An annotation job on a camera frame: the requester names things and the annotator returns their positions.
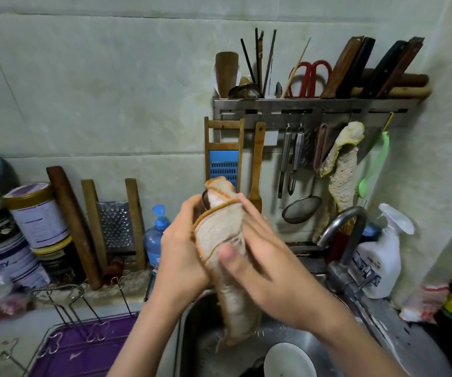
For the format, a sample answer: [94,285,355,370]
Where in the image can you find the person's left hand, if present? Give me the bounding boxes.
[154,194,211,311]

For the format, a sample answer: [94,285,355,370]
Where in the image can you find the person's right hand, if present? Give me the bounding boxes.
[217,192,345,335]

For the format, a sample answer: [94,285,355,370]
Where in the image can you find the beige dish cloth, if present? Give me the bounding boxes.
[190,176,265,346]

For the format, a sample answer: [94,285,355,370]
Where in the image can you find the small blue water bottle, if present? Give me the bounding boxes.
[144,204,172,272]

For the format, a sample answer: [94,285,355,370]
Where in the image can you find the wooden framed metal grater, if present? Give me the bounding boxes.
[81,178,149,273]

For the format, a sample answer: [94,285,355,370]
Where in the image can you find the red container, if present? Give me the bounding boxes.
[328,231,348,264]

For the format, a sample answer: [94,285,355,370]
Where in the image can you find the mesh strainer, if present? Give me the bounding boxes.
[281,123,331,225]

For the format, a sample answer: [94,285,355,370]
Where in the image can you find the white plate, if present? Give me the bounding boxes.
[263,341,319,377]

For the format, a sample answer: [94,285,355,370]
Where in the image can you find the stainless steel sink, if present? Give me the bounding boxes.
[173,263,452,377]

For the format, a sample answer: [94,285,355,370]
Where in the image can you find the metal faucet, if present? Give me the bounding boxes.
[316,205,372,291]

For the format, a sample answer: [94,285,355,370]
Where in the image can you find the white spray bottle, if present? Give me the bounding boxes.
[350,203,416,300]

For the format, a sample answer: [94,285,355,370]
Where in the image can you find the blue capped bottle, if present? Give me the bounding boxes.
[361,222,384,244]

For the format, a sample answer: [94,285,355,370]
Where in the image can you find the wooden rolling pin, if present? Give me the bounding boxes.
[46,165,105,290]

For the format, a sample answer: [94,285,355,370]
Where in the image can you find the wooden spatula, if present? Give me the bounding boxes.
[248,121,268,214]

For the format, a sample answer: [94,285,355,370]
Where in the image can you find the wooden slicer with blue blade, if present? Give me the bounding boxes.
[204,116,246,193]

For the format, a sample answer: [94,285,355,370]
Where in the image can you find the metal peeler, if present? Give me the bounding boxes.
[278,125,293,199]
[289,125,307,195]

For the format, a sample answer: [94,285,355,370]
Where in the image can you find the purple plastic tray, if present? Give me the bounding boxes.
[33,312,141,377]

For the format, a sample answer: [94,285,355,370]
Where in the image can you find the hanging loofah sponge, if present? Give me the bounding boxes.
[318,121,366,217]

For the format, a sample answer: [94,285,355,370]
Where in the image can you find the pink and white plastic bag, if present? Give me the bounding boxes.
[399,282,450,324]

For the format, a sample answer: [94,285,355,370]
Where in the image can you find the stack of labelled tin cans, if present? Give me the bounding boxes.
[0,180,82,291]

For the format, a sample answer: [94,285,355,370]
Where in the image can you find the dark metal ladle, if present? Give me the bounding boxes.
[228,82,262,101]

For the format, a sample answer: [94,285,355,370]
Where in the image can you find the wooden scoop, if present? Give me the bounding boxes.
[214,51,240,99]

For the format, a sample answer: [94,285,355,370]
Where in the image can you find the bamboo skewer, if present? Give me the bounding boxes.
[282,37,313,99]

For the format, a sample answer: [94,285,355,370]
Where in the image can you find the bundle of dark chopsticks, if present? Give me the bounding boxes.
[239,27,278,99]

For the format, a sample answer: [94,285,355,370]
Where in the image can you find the metal wire cup rack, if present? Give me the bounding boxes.
[0,279,141,377]

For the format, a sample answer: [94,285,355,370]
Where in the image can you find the wall mounted metal utensil rack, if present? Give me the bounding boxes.
[213,94,423,130]

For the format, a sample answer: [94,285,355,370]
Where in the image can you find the red handled scissors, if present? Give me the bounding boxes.
[287,59,334,99]

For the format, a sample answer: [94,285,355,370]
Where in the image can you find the brown handled knife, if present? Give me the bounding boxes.
[377,37,425,97]
[320,35,366,99]

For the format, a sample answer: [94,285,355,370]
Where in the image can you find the black handled knife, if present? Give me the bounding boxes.
[336,37,378,99]
[359,40,410,99]

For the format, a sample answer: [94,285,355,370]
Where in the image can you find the light wooden handle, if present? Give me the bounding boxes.
[350,84,433,101]

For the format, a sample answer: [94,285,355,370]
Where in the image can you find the dark wooden handle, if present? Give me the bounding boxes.
[363,69,431,88]

